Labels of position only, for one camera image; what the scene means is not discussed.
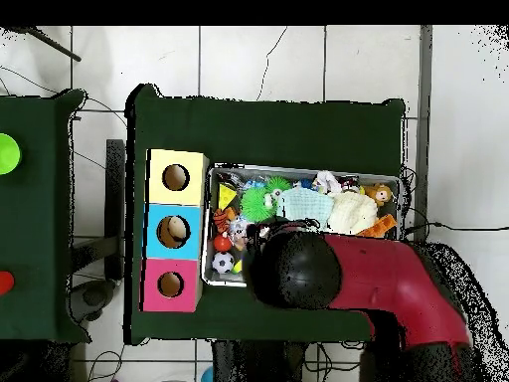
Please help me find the mint green muslin cloth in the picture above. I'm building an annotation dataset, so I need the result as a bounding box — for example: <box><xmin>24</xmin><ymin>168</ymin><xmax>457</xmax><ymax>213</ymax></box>
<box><xmin>275</xmin><ymin>187</ymin><xmax>335</xmax><ymax>226</ymax></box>

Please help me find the shallow clear mesh bin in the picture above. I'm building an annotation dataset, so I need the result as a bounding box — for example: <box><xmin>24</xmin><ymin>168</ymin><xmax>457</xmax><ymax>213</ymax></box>
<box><xmin>204</xmin><ymin>164</ymin><xmax>402</xmax><ymax>287</ymax></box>

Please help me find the wooden box with three holes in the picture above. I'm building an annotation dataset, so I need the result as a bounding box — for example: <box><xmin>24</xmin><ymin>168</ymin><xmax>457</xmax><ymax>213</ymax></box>
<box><xmin>141</xmin><ymin>147</ymin><xmax>210</xmax><ymax>314</ymax></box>

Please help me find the large green spiky ball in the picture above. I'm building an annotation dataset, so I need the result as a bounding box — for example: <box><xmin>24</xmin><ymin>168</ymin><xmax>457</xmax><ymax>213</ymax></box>
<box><xmin>240</xmin><ymin>186</ymin><xmax>275</xmax><ymax>224</ymax></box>

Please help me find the yellow cheese wedge toy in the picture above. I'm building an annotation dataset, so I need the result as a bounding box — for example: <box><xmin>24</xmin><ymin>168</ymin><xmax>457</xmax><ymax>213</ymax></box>
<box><xmin>218</xmin><ymin>183</ymin><xmax>239</xmax><ymax>211</ymax></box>

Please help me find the orange tiger plush toy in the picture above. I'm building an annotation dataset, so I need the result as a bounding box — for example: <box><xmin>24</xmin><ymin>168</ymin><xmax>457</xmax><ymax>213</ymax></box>
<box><xmin>211</xmin><ymin>207</ymin><xmax>239</xmax><ymax>235</ymax></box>

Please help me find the small green spiky ball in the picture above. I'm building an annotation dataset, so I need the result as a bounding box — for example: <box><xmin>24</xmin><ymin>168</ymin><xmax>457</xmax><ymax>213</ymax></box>
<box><xmin>265</xmin><ymin>176</ymin><xmax>294</xmax><ymax>199</ymax></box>

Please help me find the small red ball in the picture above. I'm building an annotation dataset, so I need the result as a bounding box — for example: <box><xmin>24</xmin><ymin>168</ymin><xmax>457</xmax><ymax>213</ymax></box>
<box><xmin>213</xmin><ymin>234</ymin><xmax>234</xmax><ymax>254</ymax></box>

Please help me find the small soccer ball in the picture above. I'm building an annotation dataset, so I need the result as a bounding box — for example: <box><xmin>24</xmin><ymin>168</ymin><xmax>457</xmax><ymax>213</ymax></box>
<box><xmin>212</xmin><ymin>252</ymin><xmax>236</xmax><ymax>276</ymax></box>

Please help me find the cream muslin cloth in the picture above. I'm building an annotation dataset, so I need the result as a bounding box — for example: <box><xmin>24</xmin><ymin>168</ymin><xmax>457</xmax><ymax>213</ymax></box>
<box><xmin>325</xmin><ymin>190</ymin><xmax>380</xmax><ymax>237</ymax></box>

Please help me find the orange plastic toy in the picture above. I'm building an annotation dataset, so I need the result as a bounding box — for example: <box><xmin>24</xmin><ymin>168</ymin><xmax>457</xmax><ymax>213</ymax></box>
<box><xmin>357</xmin><ymin>213</ymin><xmax>398</xmax><ymax>240</ymax></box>

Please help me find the small brown plush doll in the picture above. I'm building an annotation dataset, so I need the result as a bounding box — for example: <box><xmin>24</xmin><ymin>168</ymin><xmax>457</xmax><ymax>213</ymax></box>
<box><xmin>364</xmin><ymin>182</ymin><xmax>396</xmax><ymax>208</ymax></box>

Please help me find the green cloth side table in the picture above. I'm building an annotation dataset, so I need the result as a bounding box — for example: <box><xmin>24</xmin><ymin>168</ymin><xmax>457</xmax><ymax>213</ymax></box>
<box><xmin>0</xmin><ymin>89</ymin><xmax>87</xmax><ymax>343</ymax></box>

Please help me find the bright green round object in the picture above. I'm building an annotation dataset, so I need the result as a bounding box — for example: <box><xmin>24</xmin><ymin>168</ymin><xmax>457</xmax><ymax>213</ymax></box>
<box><xmin>0</xmin><ymin>132</ymin><xmax>22</xmax><ymax>176</ymax></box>

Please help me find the small red round object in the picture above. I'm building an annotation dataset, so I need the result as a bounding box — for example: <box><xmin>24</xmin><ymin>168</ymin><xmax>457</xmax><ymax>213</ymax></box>
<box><xmin>0</xmin><ymin>270</ymin><xmax>16</xmax><ymax>295</ymax></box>

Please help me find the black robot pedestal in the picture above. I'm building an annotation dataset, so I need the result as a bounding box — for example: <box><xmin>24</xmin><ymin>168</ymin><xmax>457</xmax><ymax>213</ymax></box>
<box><xmin>210</xmin><ymin>340</ymin><xmax>319</xmax><ymax>382</ymax></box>

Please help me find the black cable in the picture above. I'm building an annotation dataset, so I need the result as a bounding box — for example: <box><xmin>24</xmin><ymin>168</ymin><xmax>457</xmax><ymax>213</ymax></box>
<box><xmin>400</xmin><ymin>221</ymin><xmax>509</xmax><ymax>242</ymax></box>

